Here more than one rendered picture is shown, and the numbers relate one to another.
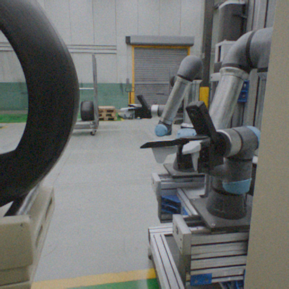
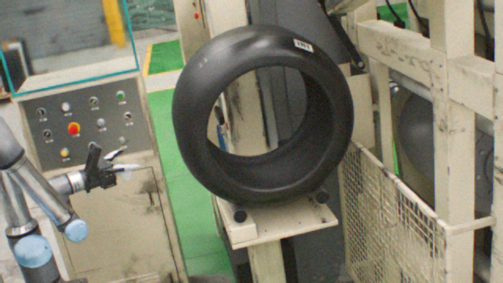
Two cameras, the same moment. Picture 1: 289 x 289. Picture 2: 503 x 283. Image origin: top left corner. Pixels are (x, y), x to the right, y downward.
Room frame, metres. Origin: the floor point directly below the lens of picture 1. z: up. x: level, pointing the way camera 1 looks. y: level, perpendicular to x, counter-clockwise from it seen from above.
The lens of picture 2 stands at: (2.39, 0.53, 1.80)
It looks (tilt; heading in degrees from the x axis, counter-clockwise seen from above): 21 degrees down; 184
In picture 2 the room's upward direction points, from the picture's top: 9 degrees counter-clockwise
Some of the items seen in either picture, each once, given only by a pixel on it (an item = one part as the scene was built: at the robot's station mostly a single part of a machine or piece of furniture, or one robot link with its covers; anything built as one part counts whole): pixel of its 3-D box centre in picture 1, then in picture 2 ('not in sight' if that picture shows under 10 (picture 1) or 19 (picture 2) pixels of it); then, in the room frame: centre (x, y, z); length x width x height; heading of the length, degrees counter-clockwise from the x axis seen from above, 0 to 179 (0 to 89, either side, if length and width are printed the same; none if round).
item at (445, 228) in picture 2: not in sight; (385, 254); (0.70, 0.82, 0.65); 0.90 x 0.02 x 0.70; 12
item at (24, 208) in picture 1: (25, 199); (231, 195); (0.58, 0.31, 0.90); 0.35 x 0.05 x 0.05; 12
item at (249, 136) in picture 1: (240, 140); (55, 190); (0.66, -0.28, 1.04); 0.11 x 0.08 x 0.09; 124
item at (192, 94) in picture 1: (191, 103); not in sight; (1.48, -0.30, 1.09); 0.15 x 0.12 x 0.55; 163
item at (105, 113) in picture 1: (105, 112); not in sight; (9.33, 1.48, 0.22); 1.27 x 0.90 x 0.44; 8
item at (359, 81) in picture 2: not in sight; (345, 107); (0.25, 0.77, 1.05); 0.20 x 0.15 x 0.30; 12
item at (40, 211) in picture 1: (27, 222); (234, 210); (0.57, 0.31, 0.83); 0.36 x 0.09 x 0.06; 12
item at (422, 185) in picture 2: not in sight; (427, 167); (-0.03, 1.16, 0.61); 0.33 x 0.06 x 0.86; 102
